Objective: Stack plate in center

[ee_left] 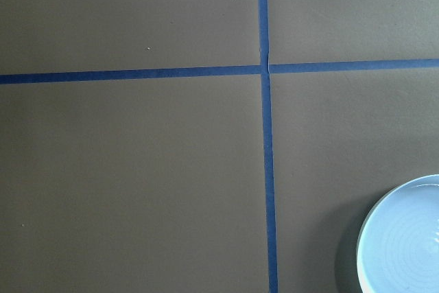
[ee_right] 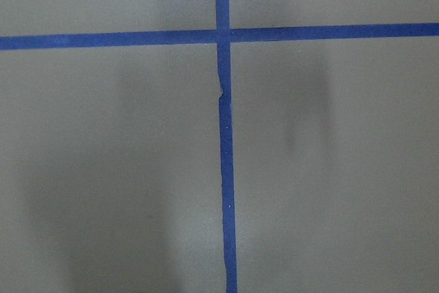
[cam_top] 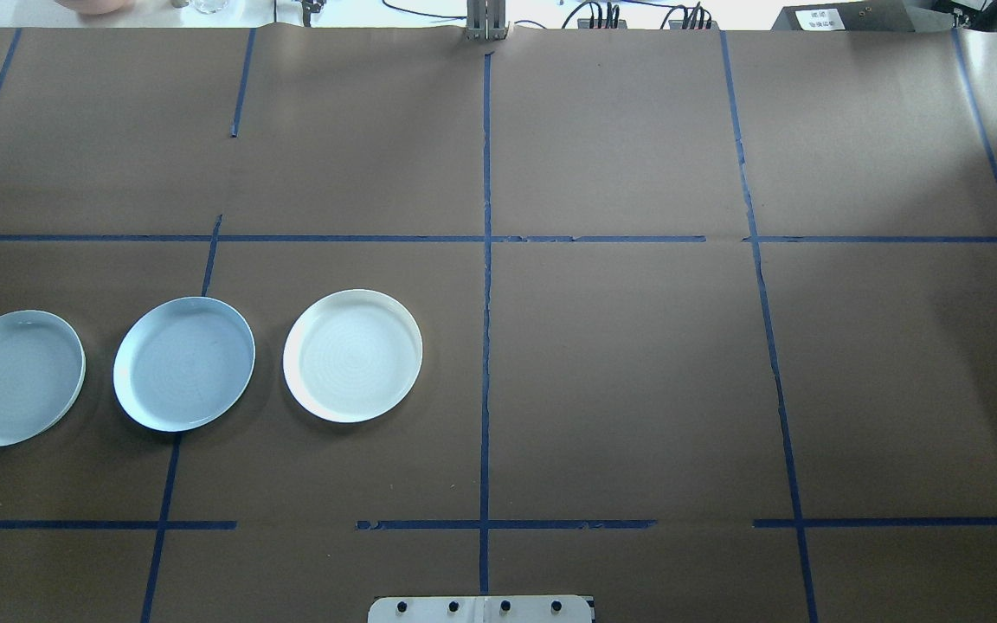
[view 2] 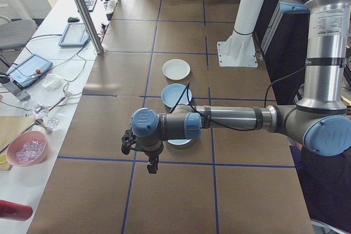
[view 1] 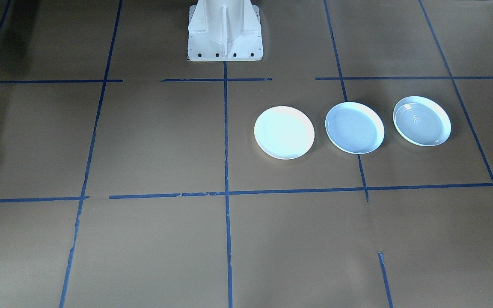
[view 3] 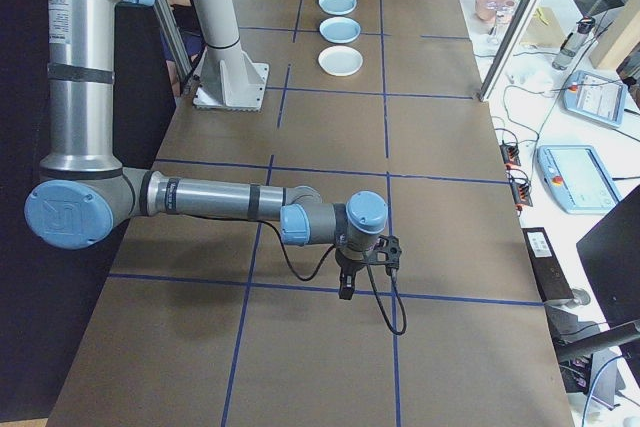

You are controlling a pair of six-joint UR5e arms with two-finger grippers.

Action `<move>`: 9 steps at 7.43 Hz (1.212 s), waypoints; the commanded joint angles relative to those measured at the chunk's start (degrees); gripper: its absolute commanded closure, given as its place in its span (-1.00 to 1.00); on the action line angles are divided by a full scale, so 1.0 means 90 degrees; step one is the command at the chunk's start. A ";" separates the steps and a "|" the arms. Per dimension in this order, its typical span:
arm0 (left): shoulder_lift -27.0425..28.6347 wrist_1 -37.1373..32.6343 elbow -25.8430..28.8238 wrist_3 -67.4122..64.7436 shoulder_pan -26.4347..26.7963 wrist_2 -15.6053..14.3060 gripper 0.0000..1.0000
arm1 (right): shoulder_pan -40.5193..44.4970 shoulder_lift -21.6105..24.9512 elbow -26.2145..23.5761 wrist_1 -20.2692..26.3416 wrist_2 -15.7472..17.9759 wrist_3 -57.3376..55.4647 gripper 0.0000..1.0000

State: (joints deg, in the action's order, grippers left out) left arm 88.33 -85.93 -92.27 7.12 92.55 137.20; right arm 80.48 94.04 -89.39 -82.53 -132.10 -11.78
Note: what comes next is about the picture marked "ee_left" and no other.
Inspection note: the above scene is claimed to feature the light blue plate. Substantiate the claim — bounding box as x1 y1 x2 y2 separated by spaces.
356 174 439 293

